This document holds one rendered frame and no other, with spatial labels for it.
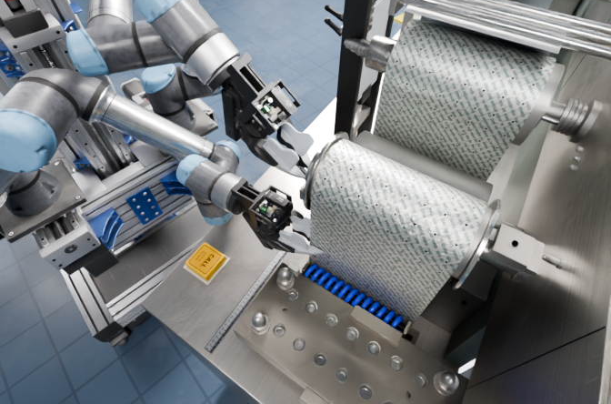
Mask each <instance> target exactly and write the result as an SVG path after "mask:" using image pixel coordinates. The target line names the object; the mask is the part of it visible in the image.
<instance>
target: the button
mask: <svg viewBox="0 0 611 404"><path fill-rule="evenodd" d="M225 261H226V257H225V255H224V254H222V253H221V252H219V251H218V250H216V249H215V248H213V247H211V246H210V245H208V244H207V243H204V244H203V245H202V246H201V247H200V248H199V249H198V250H197V251H196V252H195V253H194V254H193V255H192V256H191V257H190V258H189V259H188V260H187V261H186V263H185V264H186V266H187V267H188V268H189V269H191V270H192V271H194V272H195V273H196V274H197V275H198V276H200V277H201V278H203V279H204V280H206V281H208V280H209V279H210V278H211V277H212V276H213V275H214V274H215V273H216V271H217V270H218V269H219V268H220V267H221V266H222V265H223V264H224V263H225Z"/></svg>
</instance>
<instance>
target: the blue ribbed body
mask: <svg viewBox="0 0 611 404"><path fill-rule="evenodd" d="M309 275H312V277H311V280H312V281H315V280H316V279H317V278H318V280H317V284H318V285H319V286H321V285H322V284H323V282H324V283H325V284H324V288H325V289H326V290H328V289H329V287H331V290H330V292H331V293H333V294H335V293H336V292H337V291H338V292H337V296H338V297H339V298H342V296H345V298H344V301H345V302H347V303H348V302H349V301H350V300H352V301H351V306H353V307H354V306H355V305H358V306H359V307H360V308H363V309H365V310H366V311H367V312H369V313H371V314H373V315H374V316H375V317H377V318H380V319H381V320H382V321H384V322H385V323H386V324H388V325H389V326H391V327H393V328H395V329H396V330H398V331H400V332H401V331H404V329H405V327H406V325H405V324H403V317H402V316H400V315H399V316H397V317H396V313H395V312H394V311H393V310H391V311H390V312H388V314H387V311H388V309H387V307H386V306H383V307H381V308H380V303H379V302H378V301H377V302H375V303H374V304H373V299H372V298H370V297H369V298H367V299H366V294H365V293H360V294H359V291H358V289H357V288H354V289H353V290H352V286H351V285H350V284H347V285H346V284H345V282H344V280H339V281H338V277H337V276H332V274H331V273H330V272H325V270H324V269H323V268H319V267H318V265H317V264H313V265H312V266H310V267H308V268H307V270H306V272H305V277H307V278H308V277H309ZM401 333H402V332H401Z"/></svg>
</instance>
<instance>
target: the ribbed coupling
mask: <svg viewBox="0 0 611 404"><path fill-rule="evenodd" d="M555 94H556V91H555V93H554V94H553V96H552V98H551V100H550V102H549V104H548V105H547V107H546V110H545V111H544V113H543V115H542V116H541V117H540V119H539V120H538V122H537V124H536V126H537V125H538V124H539V122H540V121H541V120H543V121H546V122H548V123H551V127H550V130H552V131H554V130H555V132H557V133H558V132H559V133H560V134H564V135H565V136H567V141H569V142H572V143H577V142H579V141H580V140H581V139H582V138H583V137H584V136H585V134H586V133H587V132H588V130H589V129H590V127H591V126H592V125H593V124H594V122H595V120H596V118H597V116H598V114H599V111H600V109H601V105H602V103H601V102H598V101H595V100H591V101H590V102H589V103H585V102H582V101H577V100H576V99H573V98H571V97H569V98H568V99H567V100H566V101H565V103H564V104H563V103H560V102H557V101H555V100H553V99H554V97H555ZM536 126H535V127H536ZM535 127H534V128H535Z"/></svg>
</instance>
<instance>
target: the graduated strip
mask: <svg viewBox="0 0 611 404"><path fill-rule="evenodd" d="M287 253H288V252H284V251H278V252H277V254H276V255H275V256H274V258H273V259H272V260H271V262H270V263H269V264H268V265H267V267H266V268H265V270H264V271H263V272H262V274H261V275H260V276H259V277H258V279H257V280H256V281H255V283H254V284H253V285H252V287H251V288H250V289H249V290H248V291H247V292H246V294H245V295H244V296H243V298H242V299H241V300H240V302H239V303H238V304H237V305H236V307H235V308H234V310H233V311H232V312H231V314H230V315H229V316H228V317H227V319H226V320H225V322H224V323H223V324H222V325H221V327H220V328H219V329H218V331H217V332H216V333H215V334H214V336H213V337H212V338H211V339H210V340H209V342H208V343H207V344H206V345H205V347H204V349H206V350H207V351H208V352H209V353H211V354H212V353H213V352H214V351H215V349H216V348H217V346H218V345H219V344H220V342H221V341H222V340H223V338H224V337H225V335H226V334H227V333H228V331H229V330H230V329H231V327H233V326H234V324H235V323H236V321H237V320H238V319H239V317H240V316H241V315H242V313H243V312H244V311H245V309H246V308H247V306H248V305H249V304H250V302H251V301H252V300H253V298H254V297H255V295H256V294H257V293H258V291H259V290H260V289H261V287H262V286H263V285H264V284H265V283H266V281H267V280H268V279H269V277H270V276H271V275H272V273H273V272H274V271H275V269H276V268H277V266H278V265H279V264H280V262H281V261H282V260H283V258H284V257H285V255H286V254H287Z"/></svg>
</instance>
